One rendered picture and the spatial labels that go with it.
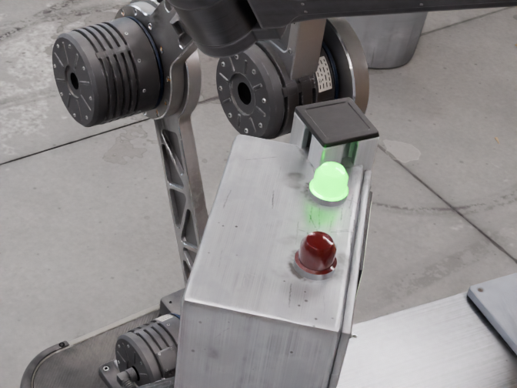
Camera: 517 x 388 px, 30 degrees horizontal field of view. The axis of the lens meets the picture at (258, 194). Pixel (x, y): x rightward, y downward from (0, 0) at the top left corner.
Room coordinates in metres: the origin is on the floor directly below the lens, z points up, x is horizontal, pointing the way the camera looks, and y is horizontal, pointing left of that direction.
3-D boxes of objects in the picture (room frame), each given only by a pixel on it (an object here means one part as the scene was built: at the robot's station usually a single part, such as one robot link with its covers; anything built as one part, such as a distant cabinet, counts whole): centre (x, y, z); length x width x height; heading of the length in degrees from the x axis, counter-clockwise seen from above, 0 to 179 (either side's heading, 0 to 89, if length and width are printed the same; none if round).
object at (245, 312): (0.46, -0.02, 1.38); 0.17 x 0.10 x 0.19; 176
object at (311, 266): (0.43, -0.04, 1.49); 0.03 x 0.03 x 0.02
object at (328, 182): (0.50, -0.05, 1.49); 0.03 x 0.03 x 0.02
